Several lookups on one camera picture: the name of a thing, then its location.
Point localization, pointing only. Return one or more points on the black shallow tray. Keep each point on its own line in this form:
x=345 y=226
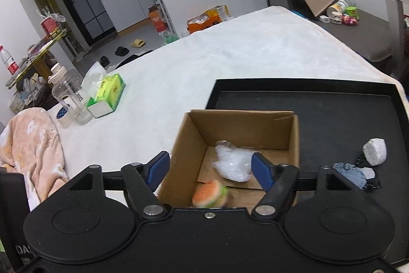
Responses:
x=335 y=119

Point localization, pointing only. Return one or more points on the white jar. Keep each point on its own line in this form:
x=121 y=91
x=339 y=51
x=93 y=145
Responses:
x=338 y=7

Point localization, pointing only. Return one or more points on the red box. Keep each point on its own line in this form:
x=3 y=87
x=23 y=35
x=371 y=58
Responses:
x=49 y=26

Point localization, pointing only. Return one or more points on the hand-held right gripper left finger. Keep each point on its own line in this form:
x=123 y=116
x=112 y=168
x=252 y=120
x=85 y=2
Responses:
x=158 y=169

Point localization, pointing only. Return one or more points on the clear plastic bag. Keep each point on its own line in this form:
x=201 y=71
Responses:
x=233 y=164

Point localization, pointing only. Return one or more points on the white tape roll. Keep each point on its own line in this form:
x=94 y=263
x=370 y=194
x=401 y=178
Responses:
x=64 y=114

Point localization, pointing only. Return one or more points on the orange open box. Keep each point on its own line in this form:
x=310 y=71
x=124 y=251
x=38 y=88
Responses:
x=207 y=22

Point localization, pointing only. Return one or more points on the red toy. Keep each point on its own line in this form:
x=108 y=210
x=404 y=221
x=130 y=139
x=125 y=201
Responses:
x=350 y=20

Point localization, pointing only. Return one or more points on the hamburger plush toy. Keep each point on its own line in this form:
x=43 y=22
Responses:
x=207 y=194

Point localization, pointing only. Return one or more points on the yellow slipper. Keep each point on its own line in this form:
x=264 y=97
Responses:
x=138 y=43

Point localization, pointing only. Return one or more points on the green toy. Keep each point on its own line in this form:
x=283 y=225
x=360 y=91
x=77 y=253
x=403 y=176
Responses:
x=352 y=12

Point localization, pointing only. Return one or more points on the clear plastic drinking bottle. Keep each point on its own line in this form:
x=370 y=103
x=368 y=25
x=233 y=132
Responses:
x=75 y=94

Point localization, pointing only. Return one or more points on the white fluffy ball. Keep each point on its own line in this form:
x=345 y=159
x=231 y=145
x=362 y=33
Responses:
x=374 y=151

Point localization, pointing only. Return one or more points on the grey bench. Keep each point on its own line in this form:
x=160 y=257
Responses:
x=367 y=36

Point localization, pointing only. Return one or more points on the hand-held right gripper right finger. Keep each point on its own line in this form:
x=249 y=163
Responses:
x=262 y=170

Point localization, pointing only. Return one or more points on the round yellow-edged table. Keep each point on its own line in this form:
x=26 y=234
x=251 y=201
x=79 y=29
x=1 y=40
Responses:
x=38 y=55

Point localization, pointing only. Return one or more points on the denim apple-shaped pouch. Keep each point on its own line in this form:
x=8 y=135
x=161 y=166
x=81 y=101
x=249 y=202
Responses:
x=350 y=174

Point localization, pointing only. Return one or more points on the pink patterned blanket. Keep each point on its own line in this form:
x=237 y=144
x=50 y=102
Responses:
x=35 y=145

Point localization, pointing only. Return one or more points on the white adapter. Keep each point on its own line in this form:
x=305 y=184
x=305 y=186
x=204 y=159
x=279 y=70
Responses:
x=324 y=19

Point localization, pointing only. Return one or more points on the orange carton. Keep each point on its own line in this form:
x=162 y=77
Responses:
x=157 y=20

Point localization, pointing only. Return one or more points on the brown cardboard box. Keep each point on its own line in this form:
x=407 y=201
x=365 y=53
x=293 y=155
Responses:
x=236 y=129

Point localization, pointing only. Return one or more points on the red label water bottle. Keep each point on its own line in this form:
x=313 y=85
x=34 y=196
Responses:
x=9 y=63

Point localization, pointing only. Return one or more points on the small black item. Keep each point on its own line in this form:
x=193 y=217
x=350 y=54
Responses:
x=372 y=185

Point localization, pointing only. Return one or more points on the green tissue box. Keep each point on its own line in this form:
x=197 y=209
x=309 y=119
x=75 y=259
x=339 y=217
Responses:
x=107 y=94

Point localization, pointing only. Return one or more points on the black slipper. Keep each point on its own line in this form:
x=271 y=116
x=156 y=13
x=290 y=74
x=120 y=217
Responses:
x=104 y=61
x=122 y=51

